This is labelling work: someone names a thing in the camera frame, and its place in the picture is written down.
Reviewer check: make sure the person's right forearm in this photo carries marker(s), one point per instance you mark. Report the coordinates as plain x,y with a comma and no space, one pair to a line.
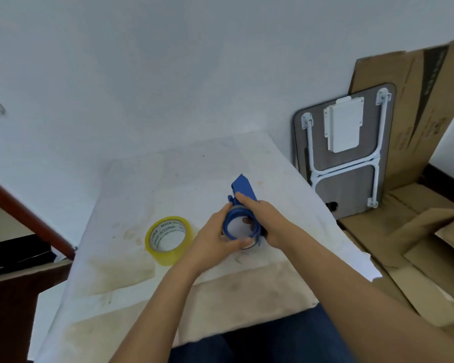
363,298

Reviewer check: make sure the upright brown cardboard sheet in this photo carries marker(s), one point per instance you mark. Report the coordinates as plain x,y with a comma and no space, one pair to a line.
408,109

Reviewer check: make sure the stained white table cover sheet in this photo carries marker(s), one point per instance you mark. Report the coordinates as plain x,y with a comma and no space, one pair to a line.
181,177

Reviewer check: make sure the person's right fingers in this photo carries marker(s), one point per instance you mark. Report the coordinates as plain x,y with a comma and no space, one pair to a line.
248,202

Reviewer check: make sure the person's left hand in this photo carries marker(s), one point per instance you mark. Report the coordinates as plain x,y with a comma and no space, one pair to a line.
208,245

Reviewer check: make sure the folded gray table white legs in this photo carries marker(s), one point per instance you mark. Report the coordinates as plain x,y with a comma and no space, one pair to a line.
348,185

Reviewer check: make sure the dark brown wooden furniture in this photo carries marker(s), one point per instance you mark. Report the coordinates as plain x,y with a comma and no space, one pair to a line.
7,309

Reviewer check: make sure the person's left thumb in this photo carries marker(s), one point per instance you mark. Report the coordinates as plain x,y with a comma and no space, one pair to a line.
222,217

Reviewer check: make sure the person's blue jeans legs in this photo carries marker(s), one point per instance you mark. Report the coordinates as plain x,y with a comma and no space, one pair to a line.
280,340

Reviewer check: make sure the flattened brown cardboard sheets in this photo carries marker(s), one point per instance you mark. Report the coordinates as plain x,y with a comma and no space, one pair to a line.
420,238

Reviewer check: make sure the blue tape dispenser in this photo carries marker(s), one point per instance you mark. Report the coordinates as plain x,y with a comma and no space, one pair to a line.
244,187

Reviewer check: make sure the person's right hand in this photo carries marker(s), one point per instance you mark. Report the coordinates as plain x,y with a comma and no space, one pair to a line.
272,226

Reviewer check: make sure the person's left forearm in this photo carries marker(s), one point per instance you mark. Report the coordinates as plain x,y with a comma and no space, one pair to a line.
155,313

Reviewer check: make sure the yellow packing tape roll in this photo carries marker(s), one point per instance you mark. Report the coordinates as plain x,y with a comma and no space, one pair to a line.
154,248

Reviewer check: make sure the black flat object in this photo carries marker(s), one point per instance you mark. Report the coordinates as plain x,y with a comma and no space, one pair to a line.
15,255

